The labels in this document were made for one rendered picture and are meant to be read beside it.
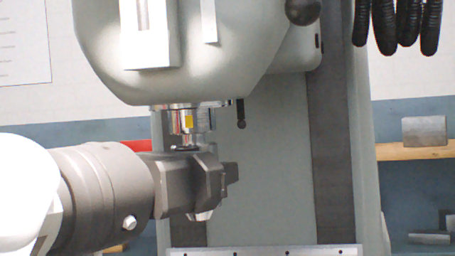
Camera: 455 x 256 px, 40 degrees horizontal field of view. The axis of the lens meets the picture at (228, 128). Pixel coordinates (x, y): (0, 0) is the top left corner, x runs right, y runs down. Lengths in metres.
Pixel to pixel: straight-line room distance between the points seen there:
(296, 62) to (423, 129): 3.61
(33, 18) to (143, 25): 5.01
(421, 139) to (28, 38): 3.27
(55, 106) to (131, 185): 4.90
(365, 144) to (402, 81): 3.82
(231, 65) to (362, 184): 0.50
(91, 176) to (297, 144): 0.55
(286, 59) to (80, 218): 0.33
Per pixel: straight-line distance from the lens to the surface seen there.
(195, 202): 0.56
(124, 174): 0.50
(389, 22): 0.80
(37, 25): 5.48
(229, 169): 0.61
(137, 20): 0.50
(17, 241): 0.39
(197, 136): 0.61
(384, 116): 4.80
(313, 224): 0.99
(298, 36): 0.70
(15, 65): 5.56
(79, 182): 0.47
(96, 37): 0.56
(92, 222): 0.47
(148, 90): 0.54
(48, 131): 5.42
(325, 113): 0.97
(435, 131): 4.29
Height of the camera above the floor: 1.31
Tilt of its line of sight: 3 degrees down
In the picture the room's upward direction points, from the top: 4 degrees counter-clockwise
